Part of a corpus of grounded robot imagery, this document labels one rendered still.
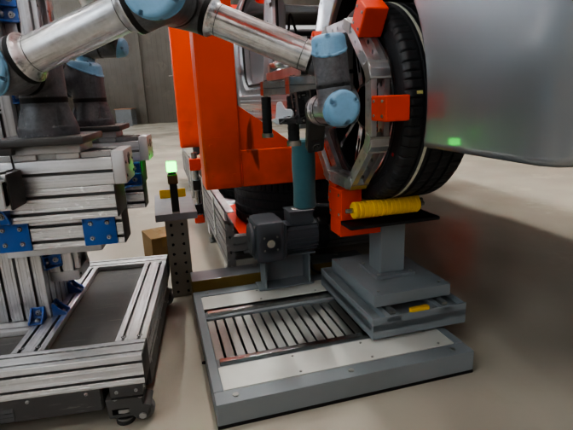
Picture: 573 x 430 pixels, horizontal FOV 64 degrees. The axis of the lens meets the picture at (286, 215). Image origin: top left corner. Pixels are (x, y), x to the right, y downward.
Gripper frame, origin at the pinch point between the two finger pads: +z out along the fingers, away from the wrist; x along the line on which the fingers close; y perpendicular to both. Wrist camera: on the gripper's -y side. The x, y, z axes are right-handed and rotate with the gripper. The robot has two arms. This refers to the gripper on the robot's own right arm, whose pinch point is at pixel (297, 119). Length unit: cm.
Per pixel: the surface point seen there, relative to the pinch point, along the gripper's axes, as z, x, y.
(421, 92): -9.3, -34.4, 2.4
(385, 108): -12.1, -21.5, -0.4
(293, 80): 3.9, -1.7, 10.7
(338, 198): 20.7, -17.8, -30.1
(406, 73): -7.6, -31.0, 8.0
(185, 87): 259, 10, 27
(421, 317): 1, -35, -72
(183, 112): 260, 15, 8
